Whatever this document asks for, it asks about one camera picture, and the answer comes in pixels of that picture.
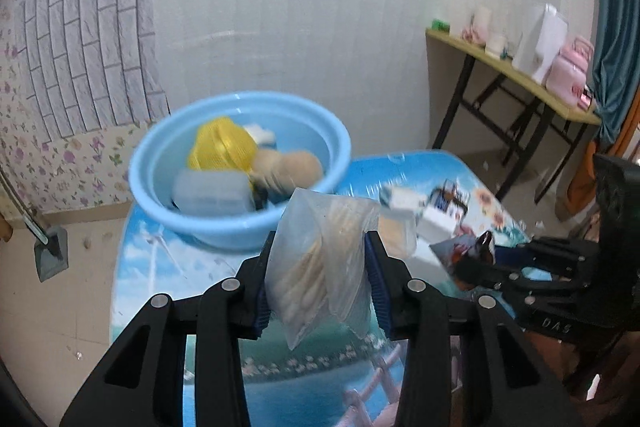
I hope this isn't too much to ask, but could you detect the clear toothpick box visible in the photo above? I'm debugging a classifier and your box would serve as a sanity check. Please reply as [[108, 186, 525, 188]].
[[171, 169, 256, 218]]

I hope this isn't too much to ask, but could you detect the white cup on desk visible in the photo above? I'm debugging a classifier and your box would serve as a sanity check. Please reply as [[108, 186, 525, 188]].
[[472, 5, 492, 42]]

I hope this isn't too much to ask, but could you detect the green small box on desk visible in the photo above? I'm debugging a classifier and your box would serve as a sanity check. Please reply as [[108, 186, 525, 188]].
[[431, 18, 450, 34]]

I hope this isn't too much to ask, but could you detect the white plush with yellow hood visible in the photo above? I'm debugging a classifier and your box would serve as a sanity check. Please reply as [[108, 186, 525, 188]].
[[186, 116, 276, 172]]

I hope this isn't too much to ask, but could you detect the white paper bag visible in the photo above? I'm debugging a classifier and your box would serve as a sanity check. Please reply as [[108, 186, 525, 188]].
[[512, 3, 568, 84]]

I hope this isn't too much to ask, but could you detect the teal curtain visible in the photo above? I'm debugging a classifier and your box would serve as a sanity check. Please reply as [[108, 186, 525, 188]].
[[591, 0, 639, 147]]

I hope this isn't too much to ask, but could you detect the clear bag of sticks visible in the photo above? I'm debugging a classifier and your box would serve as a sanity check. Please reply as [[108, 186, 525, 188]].
[[265, 188, 380, 349]]

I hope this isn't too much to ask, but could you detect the blue plastic basin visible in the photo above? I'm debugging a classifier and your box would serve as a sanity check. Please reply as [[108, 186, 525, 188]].
[[128, 91, 352, 251]]

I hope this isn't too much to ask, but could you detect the wooden side desk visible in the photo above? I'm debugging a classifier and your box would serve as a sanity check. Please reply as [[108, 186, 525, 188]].
[[424, 27, 603, 206]]

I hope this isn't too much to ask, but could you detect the pink kettle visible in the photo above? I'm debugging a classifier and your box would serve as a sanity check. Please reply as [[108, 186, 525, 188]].
[[544, 36, 594, 110]]

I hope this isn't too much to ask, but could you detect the white power adapter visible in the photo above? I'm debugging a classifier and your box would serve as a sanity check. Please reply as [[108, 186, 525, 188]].
[[416, 206, 459, 244]]

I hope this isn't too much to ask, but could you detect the clear floss pick box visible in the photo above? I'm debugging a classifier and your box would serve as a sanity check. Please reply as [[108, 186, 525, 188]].
[[428, 180, 470, 225]]

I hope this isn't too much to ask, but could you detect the dustpan with handle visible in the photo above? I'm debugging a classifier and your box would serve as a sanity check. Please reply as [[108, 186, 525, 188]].
[[1, 172, 68, 283]]

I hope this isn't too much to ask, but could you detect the tan plush bear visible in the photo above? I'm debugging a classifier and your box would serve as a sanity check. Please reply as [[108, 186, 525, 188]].
[[248, 148, 323, 198]]

